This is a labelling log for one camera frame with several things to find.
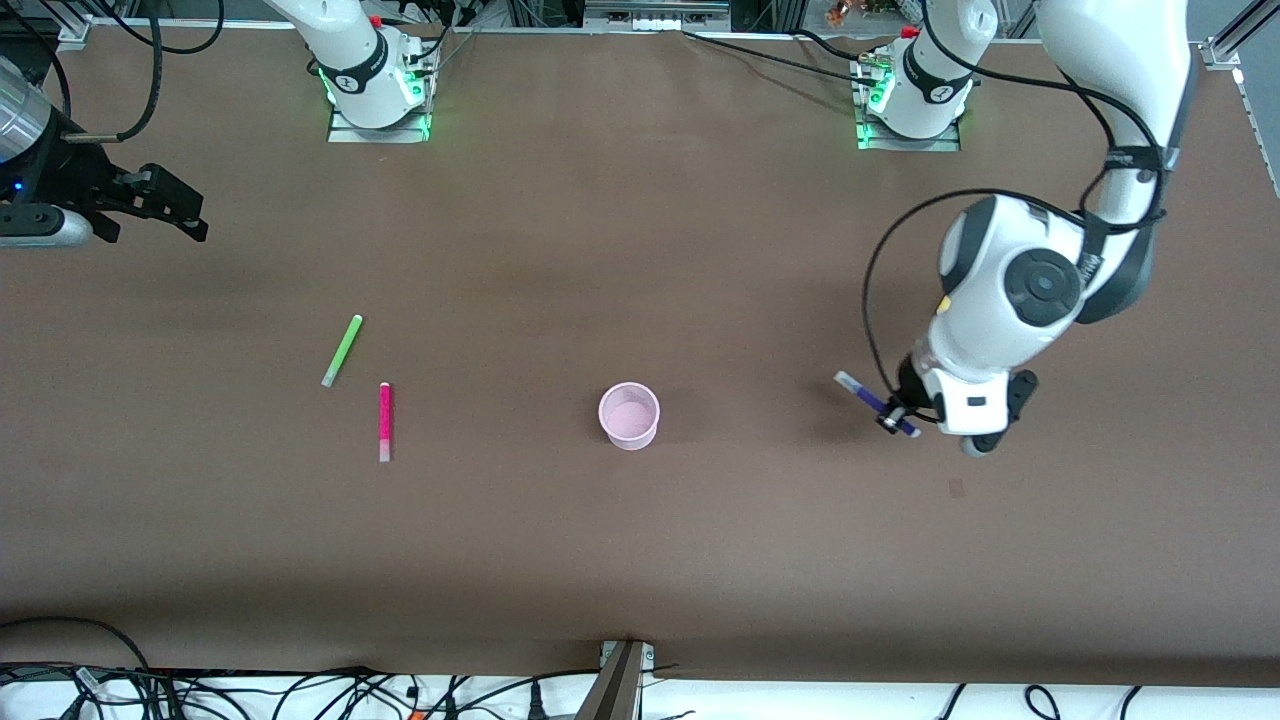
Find purple pen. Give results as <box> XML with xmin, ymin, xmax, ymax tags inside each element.
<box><xmin>833</xmin><ymin>370</ymin><xmax>923</xmax><ymax>439</ymax></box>

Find pink pen holder cup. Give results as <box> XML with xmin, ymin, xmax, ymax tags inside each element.
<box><xmin>598</xmin><ymin>382</ymin><xmax>662</xmax><ymax>452</ymax></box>

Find green pen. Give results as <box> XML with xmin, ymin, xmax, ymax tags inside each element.
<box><xmin>320</xmin><ymin>314</ymin><xmax>364</xmax><ymax>389</ymax></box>

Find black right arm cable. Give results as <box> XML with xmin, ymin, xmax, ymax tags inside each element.
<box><xmin>0</xmin><ymin>0</ymin><xmax>164</xmax><ymax>143</ymax></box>

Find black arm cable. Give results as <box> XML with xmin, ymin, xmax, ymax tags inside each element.
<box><xmin>0</xmin><ymin>0</ymin><xmax>164</xmax><ymax>143</ymax></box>
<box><xmin>861</xmin><ymin>0</ymin><xmax>1173</xmax><ymax>423</ymax></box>

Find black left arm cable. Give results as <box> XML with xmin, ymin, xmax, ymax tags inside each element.
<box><xmin>861</xmin><ymin>0</ymin><xmax>1173</xmax><ymax>423</ymax></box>

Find black hanging cable loop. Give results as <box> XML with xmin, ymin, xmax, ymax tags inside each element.
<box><xmin>95</xmin><ymin>0</ymin><xmax>224</xmax><ymax>54</ymax></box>

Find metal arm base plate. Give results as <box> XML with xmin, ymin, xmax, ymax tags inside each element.
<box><xmin>856</xmin><ymin>55</ymin><xmax>964</xmax><ymax>154</ymax></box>
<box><xmin>327</xmin><ymin>40</ymin><xmax>434</xmax><ymax>145</ymax></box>

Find black base cable bunch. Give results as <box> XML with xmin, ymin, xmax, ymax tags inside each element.
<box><xmin>398</xmin><ymin>0</ymin><xmax>483</xmax><ymax>79</ymax></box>

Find short black table cable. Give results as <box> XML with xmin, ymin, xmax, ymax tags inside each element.
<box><xmin>790</xmin><ymin>28</ymin><xmax>873</xmax><ymax>63</ymax></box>

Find long black table cable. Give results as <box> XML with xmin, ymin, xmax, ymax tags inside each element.
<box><xmin>682</xmin><ymin>29</ymin><xmax>869</xmax><ymax>85</ymax></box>

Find grey metal camera post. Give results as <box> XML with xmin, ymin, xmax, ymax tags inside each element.
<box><xmin>574</xmin><ymin>639</ymin><xmax>657</xmax><ymax>720</ymax></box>

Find thick black arc cable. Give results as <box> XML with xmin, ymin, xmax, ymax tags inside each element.
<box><xmin>0</xmin><ymin>616</ymin><xmax>153</xmax><ymax>673</ymax></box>

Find tangled black cable bundle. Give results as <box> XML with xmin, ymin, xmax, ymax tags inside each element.
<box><xmin>0</xmin><ymin>660</ymin><xmax>606</xmax><ymax>720</ymax></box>

